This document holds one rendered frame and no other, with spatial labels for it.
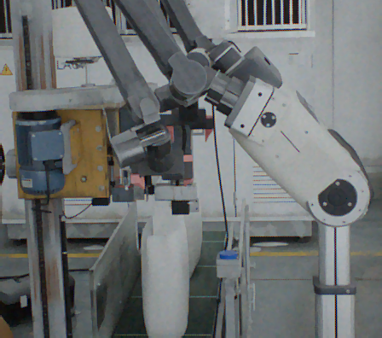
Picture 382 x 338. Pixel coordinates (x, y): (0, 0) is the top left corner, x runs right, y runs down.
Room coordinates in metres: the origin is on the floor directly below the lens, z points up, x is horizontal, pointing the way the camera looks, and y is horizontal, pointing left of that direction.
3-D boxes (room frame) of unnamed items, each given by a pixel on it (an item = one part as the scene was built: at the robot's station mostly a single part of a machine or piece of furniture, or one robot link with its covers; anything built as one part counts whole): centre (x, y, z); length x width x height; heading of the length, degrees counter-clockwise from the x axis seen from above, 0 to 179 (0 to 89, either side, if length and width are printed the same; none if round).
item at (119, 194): (2.78, 0.23, 1.04); 0.08 x 0.06 x 0.05; 85
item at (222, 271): (2.63, -0.12, 0.81); 0.08 x 0.08 x 0.06; 85
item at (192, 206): (2.77, 0.02, 0.98); 0.09 x 0.05 x 0.05; 85
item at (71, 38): (2.65, 0.35, 1.61); 0.17 x 0.17 x 0.17
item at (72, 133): (2.72, 0.41, 1.23); 0.28 x 0.07 x 0.16; 175
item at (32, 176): (2.66, 0.49, 1.21); 0.15 x 0.15 x 0.25
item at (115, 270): (3.37, 0.32, 0.53); 1.05 x 0.02 x 0.41; 175
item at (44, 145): (2.56, 0.46, 1.25); 0.10 x 0.08 x 0.12; 110
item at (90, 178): (2.89, 0.44, 1.18); 0.34 x 0.25 x 0.31; 85
